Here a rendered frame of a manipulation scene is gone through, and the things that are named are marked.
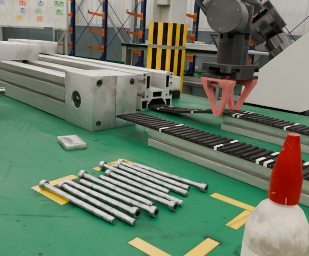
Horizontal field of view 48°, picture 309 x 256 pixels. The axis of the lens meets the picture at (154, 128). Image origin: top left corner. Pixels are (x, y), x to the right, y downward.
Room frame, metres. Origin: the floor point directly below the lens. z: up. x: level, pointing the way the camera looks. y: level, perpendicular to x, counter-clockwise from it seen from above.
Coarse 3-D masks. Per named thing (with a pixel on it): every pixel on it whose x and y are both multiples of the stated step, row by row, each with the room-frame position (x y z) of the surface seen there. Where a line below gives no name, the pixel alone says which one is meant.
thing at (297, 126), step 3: (297, 123) 0.59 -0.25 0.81; (285, 126) 0.56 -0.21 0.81; (288, 126) 0.56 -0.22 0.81; (291, 126) 0.57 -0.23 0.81; (294, 126) 0.57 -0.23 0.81; (297, 126) 0.57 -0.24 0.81; (300, 126) 0.57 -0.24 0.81; (303, 126) 0.57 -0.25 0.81; (282, 129) 0.56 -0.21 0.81; (285, 129) 0.56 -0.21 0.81; (288, 129) 0.55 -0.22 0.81; (291, 129) 0.55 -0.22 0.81; (294, 129) 0.55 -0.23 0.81
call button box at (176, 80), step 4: (176, 76) 0.99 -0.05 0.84; (172, 80) 0.96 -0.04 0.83; (176, 80) 0.97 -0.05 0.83; (180, 80) 0.98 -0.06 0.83; (176, 84) 0.97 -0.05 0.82; (180, 84) 0.98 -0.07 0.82; (176, 88) 0.97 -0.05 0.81; (172, 92) 0.96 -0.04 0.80; (176, 92) 0.97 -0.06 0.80; (172, 96) 0.96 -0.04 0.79; (176, 96) 0.97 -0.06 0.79
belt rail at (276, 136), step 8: (224, 120) 0.65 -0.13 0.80; (232, 120) 0.64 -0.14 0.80; (240, 120) 0.62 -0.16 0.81; (248, 120) 0.61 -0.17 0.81; (224, 128) 0.65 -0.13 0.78; (232, 128) 0.63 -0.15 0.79; (240, 128) 0.62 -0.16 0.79; (248, 128) 0.62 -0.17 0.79; (256, 128) 0.60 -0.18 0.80; (264, 128) 0.59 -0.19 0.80; (272, 128) 0.58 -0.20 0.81; (248, 136) 0.61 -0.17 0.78; (256, 136) 0.60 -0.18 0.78; (264, 136) 0.59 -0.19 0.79; (272, 136) 0.58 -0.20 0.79; (280, 136) 0.57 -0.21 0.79; (304, 136) 0.54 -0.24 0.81; (280, 144) 0.57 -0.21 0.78; (304, 144) 0.54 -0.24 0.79
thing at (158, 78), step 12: (48, 60) 1.09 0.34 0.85; (60, 60) 1.03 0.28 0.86; (72, 60) 1.00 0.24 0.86; (84, 60) 1.07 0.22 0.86; (96, 60) 1.05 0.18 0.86; (132, 72) 0.80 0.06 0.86; (144, 72) 0.80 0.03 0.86; (156, 72) 0.85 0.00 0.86; (168, 72) 0.83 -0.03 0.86; (144, 84) 0.78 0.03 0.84; (156, 84) 0.85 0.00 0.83; (168, 84) 0.84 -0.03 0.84; (144, 96) 0.78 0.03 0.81; (156, 96) 0.82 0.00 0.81; (168, 96) 0.84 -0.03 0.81; (144, 108) 0.79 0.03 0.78
